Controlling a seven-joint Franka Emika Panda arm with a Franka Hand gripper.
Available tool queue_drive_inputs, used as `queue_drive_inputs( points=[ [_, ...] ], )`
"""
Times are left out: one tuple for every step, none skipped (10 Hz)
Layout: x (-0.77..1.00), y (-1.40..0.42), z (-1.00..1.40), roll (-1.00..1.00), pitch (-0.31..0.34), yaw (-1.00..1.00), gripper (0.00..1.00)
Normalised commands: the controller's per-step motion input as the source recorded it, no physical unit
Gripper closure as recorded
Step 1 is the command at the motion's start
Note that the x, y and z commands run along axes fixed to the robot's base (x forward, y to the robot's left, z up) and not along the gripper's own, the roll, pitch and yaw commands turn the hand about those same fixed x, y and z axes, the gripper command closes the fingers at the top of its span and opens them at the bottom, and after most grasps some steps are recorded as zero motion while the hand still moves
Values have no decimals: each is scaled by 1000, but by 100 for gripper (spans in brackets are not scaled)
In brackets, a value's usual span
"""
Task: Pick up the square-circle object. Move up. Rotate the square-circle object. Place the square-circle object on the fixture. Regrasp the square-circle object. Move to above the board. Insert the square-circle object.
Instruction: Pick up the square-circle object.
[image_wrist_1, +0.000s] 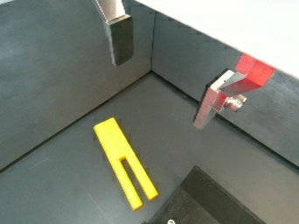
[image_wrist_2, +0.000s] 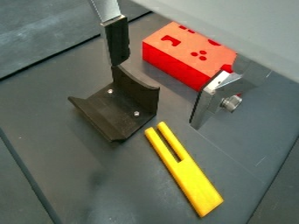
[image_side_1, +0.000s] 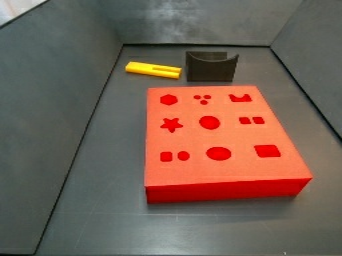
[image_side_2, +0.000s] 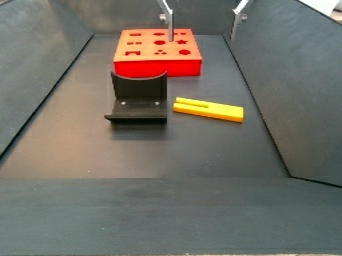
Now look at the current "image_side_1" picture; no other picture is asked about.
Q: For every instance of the red fixture block with holes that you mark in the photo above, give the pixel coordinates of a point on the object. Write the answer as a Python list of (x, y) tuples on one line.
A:
[(217, 146)]

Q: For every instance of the yellow two-pronged square-circle object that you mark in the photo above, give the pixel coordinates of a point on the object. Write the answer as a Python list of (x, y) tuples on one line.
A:
[(154, 70)]

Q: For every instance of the black curved regrasp stand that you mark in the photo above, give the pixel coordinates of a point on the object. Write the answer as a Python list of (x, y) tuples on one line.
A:
[(210, 66)]

